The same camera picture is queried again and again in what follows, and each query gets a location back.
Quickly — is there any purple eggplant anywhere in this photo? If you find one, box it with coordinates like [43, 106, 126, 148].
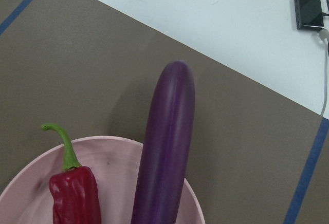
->
[131, 61, 195, 223]

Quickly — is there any red chili pepper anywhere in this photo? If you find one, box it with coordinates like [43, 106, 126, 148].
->
[42, 123, 102, 223]

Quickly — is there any small black box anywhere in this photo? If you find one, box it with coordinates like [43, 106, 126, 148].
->
[294, 0, 324, 32]

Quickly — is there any pink plate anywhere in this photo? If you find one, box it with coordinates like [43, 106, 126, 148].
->
[1, 136, 204, 223]

